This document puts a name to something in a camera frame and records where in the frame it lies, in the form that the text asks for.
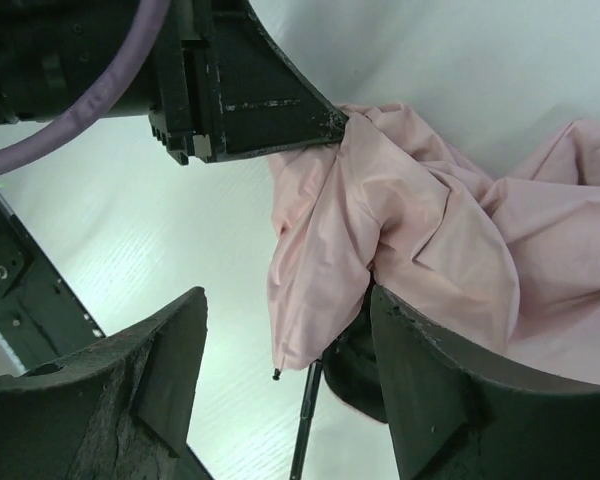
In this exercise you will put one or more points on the pink and black folding umbrella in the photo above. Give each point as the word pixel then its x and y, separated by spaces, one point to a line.
pixel 510 264

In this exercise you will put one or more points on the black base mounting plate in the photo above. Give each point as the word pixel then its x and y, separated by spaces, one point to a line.
pixel 41 319

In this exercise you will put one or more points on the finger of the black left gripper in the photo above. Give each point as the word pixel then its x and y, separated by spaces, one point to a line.
pixel 253 100

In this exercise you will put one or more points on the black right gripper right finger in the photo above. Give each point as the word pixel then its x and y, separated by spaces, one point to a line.
pixel 458 411

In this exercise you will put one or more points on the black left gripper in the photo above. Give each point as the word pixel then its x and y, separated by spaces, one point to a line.
pixel 51 52

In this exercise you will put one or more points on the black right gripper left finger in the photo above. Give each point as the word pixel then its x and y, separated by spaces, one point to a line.
pixel 117 409

